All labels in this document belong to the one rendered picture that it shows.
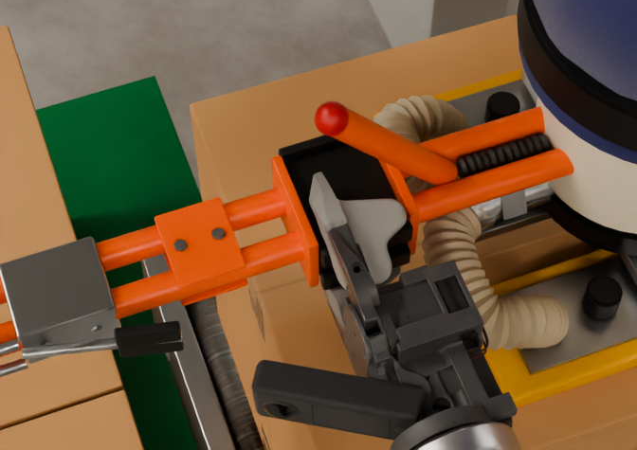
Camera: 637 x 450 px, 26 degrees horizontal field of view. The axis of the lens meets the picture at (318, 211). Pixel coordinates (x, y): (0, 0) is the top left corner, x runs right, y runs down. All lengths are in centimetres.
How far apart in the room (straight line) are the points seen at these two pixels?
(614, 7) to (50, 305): 43
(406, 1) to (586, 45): 181
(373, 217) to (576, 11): 20
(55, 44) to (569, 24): 188
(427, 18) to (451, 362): 172
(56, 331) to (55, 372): 75
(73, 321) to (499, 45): 50
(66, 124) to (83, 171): 11
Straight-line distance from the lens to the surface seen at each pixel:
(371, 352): 92
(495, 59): 126
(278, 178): 100
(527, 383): 108
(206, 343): 171
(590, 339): 110
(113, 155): 252
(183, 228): 99
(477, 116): 119
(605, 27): 88
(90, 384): 170
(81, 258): 99
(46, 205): 183
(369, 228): 96
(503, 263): 114
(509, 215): 108
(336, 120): 90
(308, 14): 269
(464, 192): 101
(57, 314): 97
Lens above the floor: 207
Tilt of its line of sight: 59 degrees down
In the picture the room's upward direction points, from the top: straight up
